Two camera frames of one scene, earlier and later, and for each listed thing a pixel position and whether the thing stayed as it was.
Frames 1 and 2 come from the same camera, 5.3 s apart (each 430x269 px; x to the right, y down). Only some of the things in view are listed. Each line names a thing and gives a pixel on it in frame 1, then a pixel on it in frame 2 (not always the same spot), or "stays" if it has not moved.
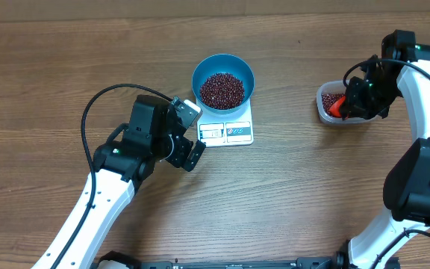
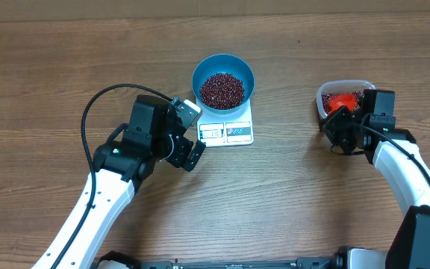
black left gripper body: (179, 152) stays
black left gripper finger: (195, 155) stays
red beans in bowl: (222, 91) stays
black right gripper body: (369, 99) -> (338, 128)
